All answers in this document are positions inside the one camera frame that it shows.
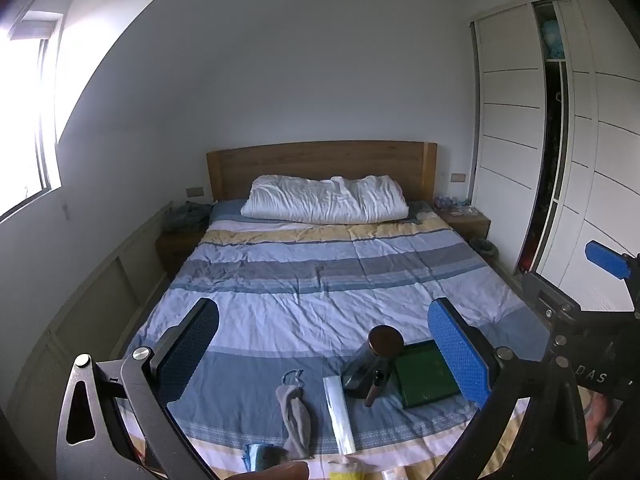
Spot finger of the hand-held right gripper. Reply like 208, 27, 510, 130
522, 272, 582, 322
585, 240, 640, 311

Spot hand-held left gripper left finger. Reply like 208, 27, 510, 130
56, 297, 221, 480

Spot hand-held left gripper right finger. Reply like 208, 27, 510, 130
427, 297, 589, 480

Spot dark green tray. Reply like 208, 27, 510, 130
391, 339, 463, 409

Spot yellow towel with white trim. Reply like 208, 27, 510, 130
327, 455, 376, 480

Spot person's left hand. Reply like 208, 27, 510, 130
250, 461, 310, 480

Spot small brown bottle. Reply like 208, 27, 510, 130
365, 371, 388, 407

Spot glass jar with wooden lid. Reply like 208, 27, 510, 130
341, 325, 405, 401

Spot wooden nightstand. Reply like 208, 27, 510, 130
435, 207, 492, 241
156, 227, 206, 281

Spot cream radiator cover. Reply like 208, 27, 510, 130
10, 202, 173, 401

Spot striped blue yellow blanket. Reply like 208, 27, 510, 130
120, 220, 551, 480

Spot grey-blue crumpled clothes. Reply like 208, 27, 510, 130
162, 201, 213, 233

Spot blue pillow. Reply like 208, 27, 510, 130
209, 199, 248, 223

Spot white sliding-door wardrobe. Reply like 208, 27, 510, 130
469, 0, 640, 311

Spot white folded duvet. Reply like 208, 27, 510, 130
241, 175, 410, 225

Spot wooden bed headboard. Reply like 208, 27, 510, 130
206, 141, 438, 206

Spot teal plush toy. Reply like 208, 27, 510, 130
542, 20, 565, 58

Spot window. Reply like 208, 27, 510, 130
0, 10, 63, 222

